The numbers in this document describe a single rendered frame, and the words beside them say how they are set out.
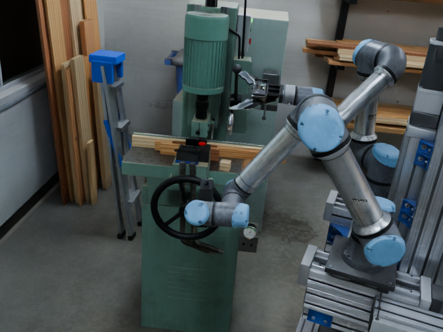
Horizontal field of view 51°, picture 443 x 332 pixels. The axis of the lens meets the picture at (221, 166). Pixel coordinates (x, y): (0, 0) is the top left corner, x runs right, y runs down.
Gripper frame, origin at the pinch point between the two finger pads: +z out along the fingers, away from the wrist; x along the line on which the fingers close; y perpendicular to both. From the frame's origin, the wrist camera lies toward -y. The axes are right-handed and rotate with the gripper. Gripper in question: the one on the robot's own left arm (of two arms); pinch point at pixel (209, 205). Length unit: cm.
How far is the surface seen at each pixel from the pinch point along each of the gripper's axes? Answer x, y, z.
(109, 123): -73, -42, 87
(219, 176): 0.5, -12.1, 20.5
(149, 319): -33, 59, 58
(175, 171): -16.0, -12.2, 8.8
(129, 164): -37.3, -14.5, 17.4
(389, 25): 114, -158, 218
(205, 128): -7.0, -32.1, 22.2
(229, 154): 3.3, -22.7, 32.5
